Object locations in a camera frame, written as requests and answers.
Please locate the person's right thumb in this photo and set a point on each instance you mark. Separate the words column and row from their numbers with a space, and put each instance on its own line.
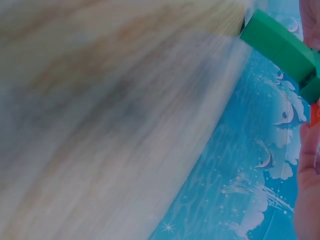
column 312, row 22

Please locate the person's right hand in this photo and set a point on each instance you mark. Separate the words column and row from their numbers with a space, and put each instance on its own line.
column 308, row 190

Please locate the person's right fingers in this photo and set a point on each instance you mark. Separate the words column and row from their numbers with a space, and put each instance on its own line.
column 308, row 175

